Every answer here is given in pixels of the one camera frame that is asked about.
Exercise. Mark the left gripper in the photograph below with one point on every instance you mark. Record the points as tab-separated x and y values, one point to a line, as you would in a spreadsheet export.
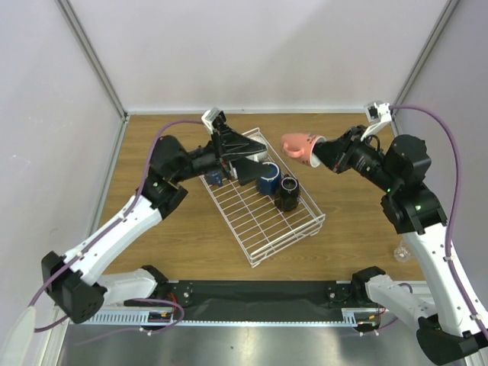
227	145

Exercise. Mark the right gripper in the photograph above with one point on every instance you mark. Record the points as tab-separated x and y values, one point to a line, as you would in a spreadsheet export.
341	152

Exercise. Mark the small dark blue cup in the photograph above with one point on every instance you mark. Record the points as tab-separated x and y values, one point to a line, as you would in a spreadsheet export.
214	178

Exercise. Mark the red mug white interior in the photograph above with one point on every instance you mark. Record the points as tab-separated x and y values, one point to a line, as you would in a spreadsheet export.
299	147

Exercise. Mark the dark blue enamel mug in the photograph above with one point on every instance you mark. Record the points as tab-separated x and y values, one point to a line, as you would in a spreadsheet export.
268	183

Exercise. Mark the black mug white interior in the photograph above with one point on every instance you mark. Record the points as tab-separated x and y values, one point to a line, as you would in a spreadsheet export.
287	195

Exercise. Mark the clear wine glass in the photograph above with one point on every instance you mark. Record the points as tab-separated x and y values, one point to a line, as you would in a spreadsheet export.
403	253

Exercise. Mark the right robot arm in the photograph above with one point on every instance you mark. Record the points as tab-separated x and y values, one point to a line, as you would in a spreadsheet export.
454	326

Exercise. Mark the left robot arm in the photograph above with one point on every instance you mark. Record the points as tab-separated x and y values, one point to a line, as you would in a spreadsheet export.
75	282

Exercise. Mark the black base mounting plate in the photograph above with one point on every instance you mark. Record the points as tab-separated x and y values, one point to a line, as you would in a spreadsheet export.
264	301

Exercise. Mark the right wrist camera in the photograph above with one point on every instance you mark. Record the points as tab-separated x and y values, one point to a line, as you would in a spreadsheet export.
379	115

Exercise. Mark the white wire dish rack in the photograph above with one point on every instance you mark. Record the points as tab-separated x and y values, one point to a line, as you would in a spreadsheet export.
260	229

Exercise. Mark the aluminium cable duct rail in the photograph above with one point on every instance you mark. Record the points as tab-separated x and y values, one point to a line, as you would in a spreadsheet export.
130	317

